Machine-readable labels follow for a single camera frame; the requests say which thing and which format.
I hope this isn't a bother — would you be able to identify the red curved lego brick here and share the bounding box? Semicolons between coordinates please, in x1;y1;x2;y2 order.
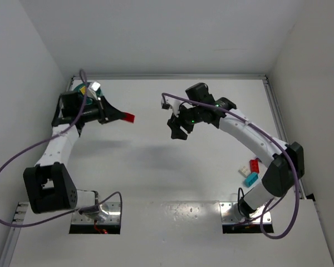
122;112;135;123

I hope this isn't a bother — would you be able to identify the red long lego brick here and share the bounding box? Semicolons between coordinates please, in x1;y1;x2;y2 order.
249;159;259;173

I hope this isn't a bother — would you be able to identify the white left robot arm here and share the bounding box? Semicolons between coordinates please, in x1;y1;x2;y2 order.
23;91;135;214

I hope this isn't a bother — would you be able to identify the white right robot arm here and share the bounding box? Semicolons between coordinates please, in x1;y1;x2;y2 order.
161;83;304;221

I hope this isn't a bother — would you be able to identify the teal divided round container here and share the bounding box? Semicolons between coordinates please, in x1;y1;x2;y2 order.
73;81;103;106

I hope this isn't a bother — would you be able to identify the white square lego brick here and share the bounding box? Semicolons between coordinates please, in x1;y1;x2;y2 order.
238;165;251;178

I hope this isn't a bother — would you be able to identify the teal long lego brick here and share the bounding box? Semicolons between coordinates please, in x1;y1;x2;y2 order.
244;172;259;187

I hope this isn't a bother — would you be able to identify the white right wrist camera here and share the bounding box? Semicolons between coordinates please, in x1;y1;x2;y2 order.
161;99;181;117

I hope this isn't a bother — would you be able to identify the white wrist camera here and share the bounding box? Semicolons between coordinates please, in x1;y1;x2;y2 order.
86;81;101;100
161;99;181;117

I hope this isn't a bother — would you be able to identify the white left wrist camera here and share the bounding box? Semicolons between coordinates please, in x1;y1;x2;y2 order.
86;81;101;100

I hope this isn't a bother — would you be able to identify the aluminium frame rail back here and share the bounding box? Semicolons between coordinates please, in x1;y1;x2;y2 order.
87;74;267;80

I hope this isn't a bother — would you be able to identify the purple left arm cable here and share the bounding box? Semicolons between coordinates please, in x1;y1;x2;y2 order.
0;68;122;228

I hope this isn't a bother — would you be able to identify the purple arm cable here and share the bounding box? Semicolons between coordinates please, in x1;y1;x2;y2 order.
161;92;301;240
0;68;122;228

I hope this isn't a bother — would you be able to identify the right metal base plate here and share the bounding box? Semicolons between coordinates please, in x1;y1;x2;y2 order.
219;202;265;226

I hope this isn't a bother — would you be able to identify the metal base plate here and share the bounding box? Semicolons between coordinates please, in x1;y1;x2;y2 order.
71;202;121;226
219;202;265;226

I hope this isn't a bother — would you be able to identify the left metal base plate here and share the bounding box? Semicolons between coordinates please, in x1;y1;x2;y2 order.
71;202;121;226

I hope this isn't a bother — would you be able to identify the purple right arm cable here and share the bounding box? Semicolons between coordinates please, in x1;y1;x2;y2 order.
161;92;301;240

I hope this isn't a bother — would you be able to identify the aluminium frame rail left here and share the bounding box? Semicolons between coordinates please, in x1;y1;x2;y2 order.
0;201;28;267

